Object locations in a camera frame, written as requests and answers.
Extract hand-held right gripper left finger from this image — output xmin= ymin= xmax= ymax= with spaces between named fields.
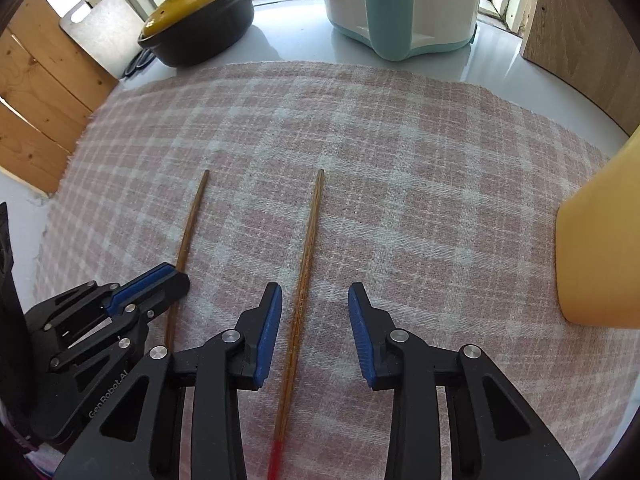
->
xmin=52 ymin=282 xmax=283 ymax=480

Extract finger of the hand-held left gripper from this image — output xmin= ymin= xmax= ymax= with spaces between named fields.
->
xmin=47 ymin=272 xmax=191 ymax=373
xmin=25 ymin=261 xmax=175 ymax=333

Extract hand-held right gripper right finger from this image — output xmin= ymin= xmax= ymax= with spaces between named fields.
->
xmin=347 ymin=282 xmax=581 ymax=480

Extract red-tipped wooden chopstick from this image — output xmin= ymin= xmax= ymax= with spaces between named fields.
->
xmin=164 ymin=169 xmax=211 ymax=348
xmin=266 ymin=168 xmax=326 ymax=480

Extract yellow plastic container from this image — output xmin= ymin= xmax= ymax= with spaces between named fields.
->
xmin=555 ymin=125 xmax=640 ymax=331

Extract dark cloth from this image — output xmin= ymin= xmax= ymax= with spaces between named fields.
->
xmin=0 ymin=202 xmax=36 ymax=441

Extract pink plaid cloth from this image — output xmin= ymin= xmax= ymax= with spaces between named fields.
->
xmin=32 ymin=60 xmax=640 ymax=480

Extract wooden slat board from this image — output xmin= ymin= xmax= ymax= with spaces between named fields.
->
xmin=0 ymin=0 xmax=121 ymax=195

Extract white cutting board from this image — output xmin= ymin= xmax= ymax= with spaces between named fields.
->
xmin=59 ymin=0 xmax=151 ymax=81

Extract black ceramic pot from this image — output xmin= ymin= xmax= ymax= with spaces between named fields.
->
xmin=137 ymin=0 xmax=260 ymax=68

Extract yellow pot lid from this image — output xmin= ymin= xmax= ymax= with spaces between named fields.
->
xmin=139 ymin=0 xmax=246 ymax=41

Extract wood-grain panel board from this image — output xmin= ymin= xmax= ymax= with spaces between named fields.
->
xmin=520 ymin=0 xmax=640 ymax=136

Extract black-handled scissors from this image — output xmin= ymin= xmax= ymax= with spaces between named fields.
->
xmin=122 ymin=47 xmax=158 ymax=79

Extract white electric pot teal handle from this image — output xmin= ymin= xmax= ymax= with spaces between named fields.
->
xmin=317 ymin=0 xmax=480 ymax=62

